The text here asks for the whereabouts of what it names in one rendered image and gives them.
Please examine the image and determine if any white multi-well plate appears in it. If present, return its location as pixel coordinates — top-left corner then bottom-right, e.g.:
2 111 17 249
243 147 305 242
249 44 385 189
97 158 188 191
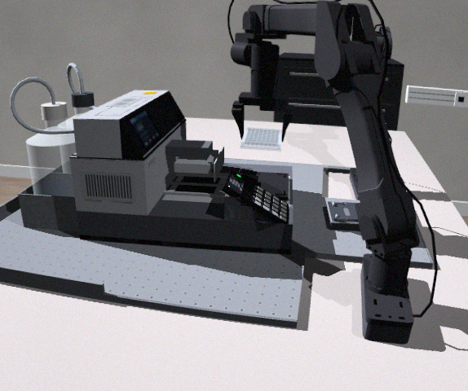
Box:
240 126 282 152

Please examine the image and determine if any black raised edge strip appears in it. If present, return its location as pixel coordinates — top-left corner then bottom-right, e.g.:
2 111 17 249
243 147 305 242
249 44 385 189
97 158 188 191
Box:
0 196 105 295

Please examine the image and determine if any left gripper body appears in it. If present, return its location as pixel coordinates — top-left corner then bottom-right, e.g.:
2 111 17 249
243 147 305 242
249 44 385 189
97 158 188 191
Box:
232 69 294 112

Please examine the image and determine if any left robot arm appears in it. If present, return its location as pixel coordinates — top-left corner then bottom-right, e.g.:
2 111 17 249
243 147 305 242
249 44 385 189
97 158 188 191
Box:
231 0 420 328

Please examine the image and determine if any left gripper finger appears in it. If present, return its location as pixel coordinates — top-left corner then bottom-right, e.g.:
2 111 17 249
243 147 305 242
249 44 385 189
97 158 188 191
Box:
232 105 244 139
281 112 294 142

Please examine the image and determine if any white plastic bottle with cap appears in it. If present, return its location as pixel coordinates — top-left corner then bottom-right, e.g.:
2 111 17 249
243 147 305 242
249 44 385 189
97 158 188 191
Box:
26 102 76 197

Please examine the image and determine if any grey curved hose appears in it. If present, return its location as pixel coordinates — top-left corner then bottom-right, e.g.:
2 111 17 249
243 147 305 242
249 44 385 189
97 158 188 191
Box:
10 77 74 134
67 63 84 94

